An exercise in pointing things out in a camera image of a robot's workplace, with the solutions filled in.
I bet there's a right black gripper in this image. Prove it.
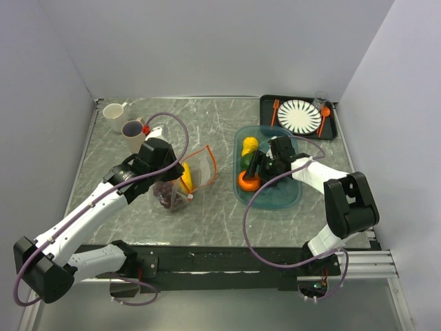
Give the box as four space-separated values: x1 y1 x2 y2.
243 150 281 188

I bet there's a purple grape bunch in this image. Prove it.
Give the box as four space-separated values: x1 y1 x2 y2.
153 181 186 212

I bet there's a clear zip top bag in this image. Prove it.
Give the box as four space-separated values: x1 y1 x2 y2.
171 145 217 212

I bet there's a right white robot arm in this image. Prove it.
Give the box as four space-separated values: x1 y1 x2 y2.
243 136 380 274

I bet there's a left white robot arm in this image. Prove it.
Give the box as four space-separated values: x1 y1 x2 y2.
13 138 184 303

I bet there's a green lime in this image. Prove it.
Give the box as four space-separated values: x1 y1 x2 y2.
240 153 254 170

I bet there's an orange mandarin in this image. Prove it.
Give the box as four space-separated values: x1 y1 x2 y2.
237 170 261 192

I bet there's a yellow pear-shaped gourd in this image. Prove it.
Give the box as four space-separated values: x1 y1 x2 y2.
241 137 259 157

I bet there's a beige mug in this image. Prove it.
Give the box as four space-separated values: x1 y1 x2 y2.
121 117 146 153

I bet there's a teal plastic tray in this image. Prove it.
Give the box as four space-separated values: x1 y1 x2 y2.
233 126 302 210

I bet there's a white mug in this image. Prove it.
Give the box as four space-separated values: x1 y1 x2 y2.
103 102 128 134

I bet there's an orange plastic fork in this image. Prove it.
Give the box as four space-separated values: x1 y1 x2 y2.
271 99 280 126

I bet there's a striped white plate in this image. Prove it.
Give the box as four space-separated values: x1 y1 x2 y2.
277 99 322 135

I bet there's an orange plastic spoon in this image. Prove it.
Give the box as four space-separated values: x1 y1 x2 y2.
317 106 331 137

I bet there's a clear drinking glass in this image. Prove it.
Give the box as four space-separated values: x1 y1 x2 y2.
312 91 328 111

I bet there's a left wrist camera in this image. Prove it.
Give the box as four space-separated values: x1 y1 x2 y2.
142 125 170 141

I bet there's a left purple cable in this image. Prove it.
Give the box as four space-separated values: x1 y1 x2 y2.
13 112 190 308

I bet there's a black base frame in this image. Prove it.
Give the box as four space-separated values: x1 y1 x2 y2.
75 241 342 294

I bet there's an aluminium rail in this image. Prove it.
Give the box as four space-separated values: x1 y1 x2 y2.
297 250 398 281

